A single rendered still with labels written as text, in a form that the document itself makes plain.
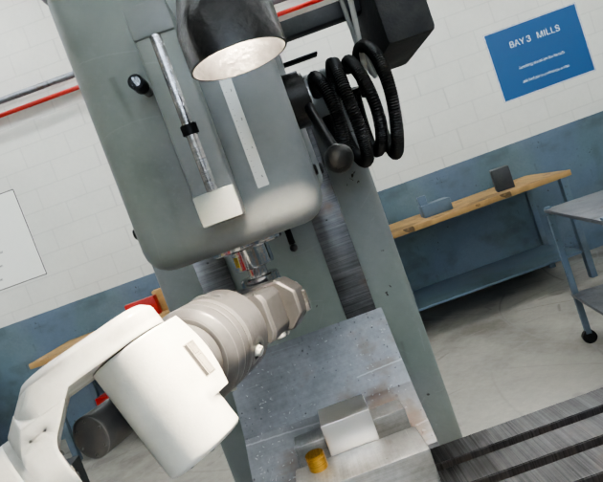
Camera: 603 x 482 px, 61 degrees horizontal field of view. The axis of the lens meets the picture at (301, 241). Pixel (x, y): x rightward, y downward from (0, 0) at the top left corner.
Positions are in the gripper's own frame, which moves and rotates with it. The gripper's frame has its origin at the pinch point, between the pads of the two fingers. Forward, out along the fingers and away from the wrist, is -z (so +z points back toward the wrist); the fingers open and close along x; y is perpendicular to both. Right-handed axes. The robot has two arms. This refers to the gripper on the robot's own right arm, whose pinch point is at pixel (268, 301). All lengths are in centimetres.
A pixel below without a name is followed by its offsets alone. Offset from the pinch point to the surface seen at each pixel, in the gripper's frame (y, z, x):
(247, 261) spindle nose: -5.5, 2.4, -0.4
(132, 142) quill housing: -20.9, 10.9, 2.8
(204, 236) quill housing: -9.7, 9.5, -0.4
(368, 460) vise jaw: 19.2, 4.2, -6.9
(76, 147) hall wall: -133, -336, 299
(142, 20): -29.9, 12.7, -4.0
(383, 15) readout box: -33.0, -28.8, -20.8
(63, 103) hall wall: -174, -337, 295
